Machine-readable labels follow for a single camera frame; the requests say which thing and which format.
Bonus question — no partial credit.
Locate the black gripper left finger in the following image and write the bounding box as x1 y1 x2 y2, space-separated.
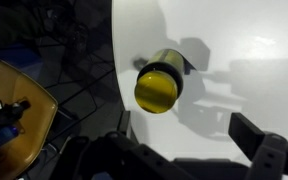
117 111 131 137

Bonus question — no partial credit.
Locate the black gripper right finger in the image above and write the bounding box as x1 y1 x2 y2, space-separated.
228 113 265 160

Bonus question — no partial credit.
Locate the brown bottle with yellow cap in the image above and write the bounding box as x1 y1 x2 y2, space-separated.
134 49 184 114

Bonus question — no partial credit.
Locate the yellow translucent tray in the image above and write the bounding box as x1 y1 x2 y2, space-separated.
0 60 58 180

